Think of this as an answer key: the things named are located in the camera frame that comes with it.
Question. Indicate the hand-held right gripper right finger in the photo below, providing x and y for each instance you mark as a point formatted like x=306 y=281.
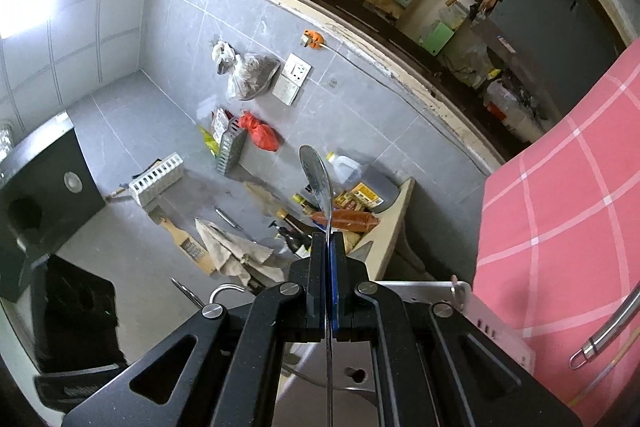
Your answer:
x=336 y=287

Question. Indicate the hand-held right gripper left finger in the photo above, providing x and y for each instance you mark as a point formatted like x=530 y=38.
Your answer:
x=317 y=277

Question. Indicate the stainless steel spoon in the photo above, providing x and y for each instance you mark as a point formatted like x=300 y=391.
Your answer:
x=314 y=177

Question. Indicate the black pump bottle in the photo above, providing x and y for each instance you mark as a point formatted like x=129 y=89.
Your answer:
x=295 y=242

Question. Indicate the tan wrapped bundle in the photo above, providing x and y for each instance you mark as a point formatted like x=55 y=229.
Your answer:
x=352 y=241

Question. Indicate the orange sauce packet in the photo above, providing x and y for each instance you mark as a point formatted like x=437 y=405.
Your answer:
x=350 y=221

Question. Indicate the steel faucet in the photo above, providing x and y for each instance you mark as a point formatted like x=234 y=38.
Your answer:
x=230 y=288

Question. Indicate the beige hanging rag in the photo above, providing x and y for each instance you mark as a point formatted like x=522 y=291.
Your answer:
x=230 y=252

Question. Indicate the beige kitchen counter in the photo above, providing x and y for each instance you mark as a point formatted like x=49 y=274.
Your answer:
x=395 y=217

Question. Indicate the large oil jug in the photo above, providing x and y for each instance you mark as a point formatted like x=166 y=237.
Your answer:
x=370 y=187

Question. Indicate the hanging metal knife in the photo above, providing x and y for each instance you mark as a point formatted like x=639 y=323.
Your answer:
x=229 y=218

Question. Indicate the hanging metal utensil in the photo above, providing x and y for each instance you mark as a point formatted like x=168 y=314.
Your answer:
x=187 y=292

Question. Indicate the wooden brush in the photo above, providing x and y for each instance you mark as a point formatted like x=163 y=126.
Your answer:
x=187 y=247

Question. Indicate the red plastic bag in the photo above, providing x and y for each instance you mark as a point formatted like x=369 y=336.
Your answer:
x=260 y=132

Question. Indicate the yellow green snack packet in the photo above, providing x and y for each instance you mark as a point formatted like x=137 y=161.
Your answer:
x=209 y=143

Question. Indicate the red white snack packet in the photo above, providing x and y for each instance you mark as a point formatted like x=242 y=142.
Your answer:
x=220 y=123

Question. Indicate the clear bag of dried goods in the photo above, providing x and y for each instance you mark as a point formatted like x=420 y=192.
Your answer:
x=252 y=77

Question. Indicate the black appliance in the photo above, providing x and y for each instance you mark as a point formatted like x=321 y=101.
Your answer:
x=80 y=307

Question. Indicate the white plastic bag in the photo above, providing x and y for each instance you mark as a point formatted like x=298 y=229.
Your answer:
x=222 y=56

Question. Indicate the clear plastic container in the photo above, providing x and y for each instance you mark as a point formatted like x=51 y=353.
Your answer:
x=502 y=102

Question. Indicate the pink checkered tablecloth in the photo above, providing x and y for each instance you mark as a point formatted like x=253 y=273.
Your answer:
x=575 y=207

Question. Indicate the green box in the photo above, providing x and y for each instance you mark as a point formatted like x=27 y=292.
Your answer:
x=436 y=38

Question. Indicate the stainless steel peeler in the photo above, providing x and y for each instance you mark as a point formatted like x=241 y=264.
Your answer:
x=607 y=332

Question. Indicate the black range hood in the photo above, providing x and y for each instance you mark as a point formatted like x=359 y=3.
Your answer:
x=50 y=187

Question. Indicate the grey appliance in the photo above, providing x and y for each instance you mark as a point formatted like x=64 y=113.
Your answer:
x=560 y=7

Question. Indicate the metal wall rack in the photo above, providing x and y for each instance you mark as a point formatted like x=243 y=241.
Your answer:
x=231 y=147

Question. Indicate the white wall switch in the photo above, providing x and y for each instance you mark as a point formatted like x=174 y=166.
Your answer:
x=287 y=92

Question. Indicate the white slotted wall basket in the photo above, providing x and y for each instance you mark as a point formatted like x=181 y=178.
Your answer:
x=156 y=179

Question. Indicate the white wall socket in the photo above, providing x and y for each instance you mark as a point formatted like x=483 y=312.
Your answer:
x=297 y=69

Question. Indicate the orange wall hook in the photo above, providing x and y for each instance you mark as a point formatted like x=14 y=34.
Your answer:
x=314 y=39

